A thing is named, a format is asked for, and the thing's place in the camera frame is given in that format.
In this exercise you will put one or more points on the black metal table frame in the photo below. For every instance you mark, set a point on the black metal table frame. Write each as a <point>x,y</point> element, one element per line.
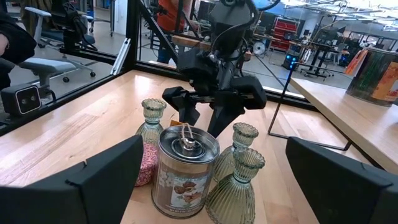
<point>132,31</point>

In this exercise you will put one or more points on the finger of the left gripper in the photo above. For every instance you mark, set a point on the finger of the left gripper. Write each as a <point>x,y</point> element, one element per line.
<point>189,113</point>
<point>222,119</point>

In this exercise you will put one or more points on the black table-level camera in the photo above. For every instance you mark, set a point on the black table-level camera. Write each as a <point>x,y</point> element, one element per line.
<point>21,99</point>

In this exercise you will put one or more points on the silver corner bracket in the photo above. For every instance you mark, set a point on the silver corner bracket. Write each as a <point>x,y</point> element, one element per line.
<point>121,56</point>

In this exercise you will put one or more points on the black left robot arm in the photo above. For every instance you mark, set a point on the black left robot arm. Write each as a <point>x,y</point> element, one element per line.
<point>230,18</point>

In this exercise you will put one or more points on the pink patterned candle tin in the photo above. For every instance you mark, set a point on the pink patterned candle tin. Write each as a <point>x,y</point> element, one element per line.
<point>147,168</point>

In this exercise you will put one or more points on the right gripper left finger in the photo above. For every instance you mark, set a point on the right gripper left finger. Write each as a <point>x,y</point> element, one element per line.
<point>77,196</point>

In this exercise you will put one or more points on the ribbed green glass candlestick holder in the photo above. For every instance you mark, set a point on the ribbed green glass candlestick holder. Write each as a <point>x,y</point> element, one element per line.
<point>242,135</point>
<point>233,199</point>
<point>152,121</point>

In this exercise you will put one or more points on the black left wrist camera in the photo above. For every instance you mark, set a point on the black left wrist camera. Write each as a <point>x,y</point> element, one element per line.
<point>194,67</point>

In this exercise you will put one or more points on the metal candle jar floral label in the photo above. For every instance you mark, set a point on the metal candle jar floral label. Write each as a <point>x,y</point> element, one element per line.
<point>183,180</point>

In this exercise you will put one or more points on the red tool cabinet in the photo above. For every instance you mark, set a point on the red tool cabinet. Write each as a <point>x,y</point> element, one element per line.
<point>284,34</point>

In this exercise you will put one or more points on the grey office chair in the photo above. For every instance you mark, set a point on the grey office chair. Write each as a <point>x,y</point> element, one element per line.
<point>46,67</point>

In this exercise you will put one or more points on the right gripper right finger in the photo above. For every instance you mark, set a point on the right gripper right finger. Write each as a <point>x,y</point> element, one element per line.
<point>348,193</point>

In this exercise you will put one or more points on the wooden shelf black metal legs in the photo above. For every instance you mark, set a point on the wooden shelf black metal legs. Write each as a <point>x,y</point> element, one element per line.
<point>357,124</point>

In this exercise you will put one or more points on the person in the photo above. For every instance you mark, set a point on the person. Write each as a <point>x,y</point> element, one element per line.
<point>15,43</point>
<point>169,18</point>

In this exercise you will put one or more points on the black blue office chair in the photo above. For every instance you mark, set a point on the black blue office chair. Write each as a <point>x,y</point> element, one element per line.
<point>74,34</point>

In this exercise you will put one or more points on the black box blue lights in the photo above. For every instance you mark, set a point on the black box blue lights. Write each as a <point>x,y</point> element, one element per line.
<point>290,60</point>

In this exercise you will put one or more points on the metal candle jar orange label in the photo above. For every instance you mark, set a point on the metal candle jar orange label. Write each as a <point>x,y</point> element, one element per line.
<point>376,81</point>

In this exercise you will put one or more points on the white floor fan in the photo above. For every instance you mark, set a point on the white floor fan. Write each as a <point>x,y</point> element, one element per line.
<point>259,48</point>

